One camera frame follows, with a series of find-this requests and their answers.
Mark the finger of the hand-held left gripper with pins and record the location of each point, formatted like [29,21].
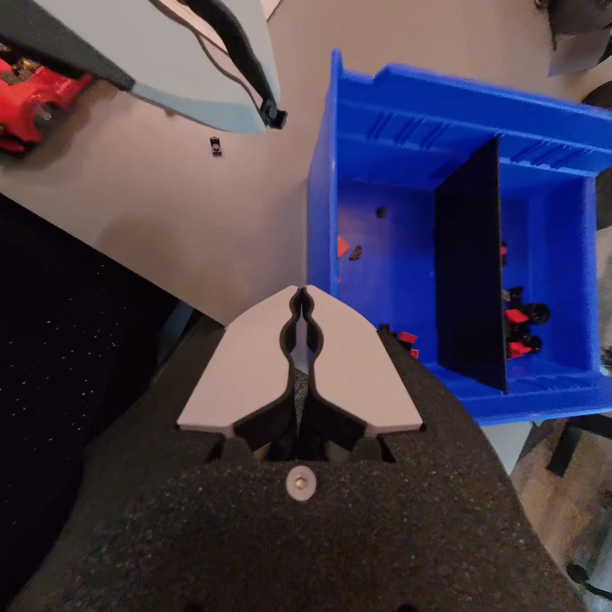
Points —
[260,52]
[143,48]

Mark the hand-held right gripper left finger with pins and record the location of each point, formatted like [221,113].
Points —
[239,373]

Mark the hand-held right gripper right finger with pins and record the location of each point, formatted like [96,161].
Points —
[363,377]

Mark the red lego car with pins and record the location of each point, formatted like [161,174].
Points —
[28,95]

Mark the small black lego piece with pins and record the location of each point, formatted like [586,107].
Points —
[275,117]
[216,146]

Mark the heap of lego parts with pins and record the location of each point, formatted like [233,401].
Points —
[342,246]
[521,315]

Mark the blue plastic bin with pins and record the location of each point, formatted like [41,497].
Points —
[392,158]

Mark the black bin divider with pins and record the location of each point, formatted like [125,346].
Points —
[471,267]

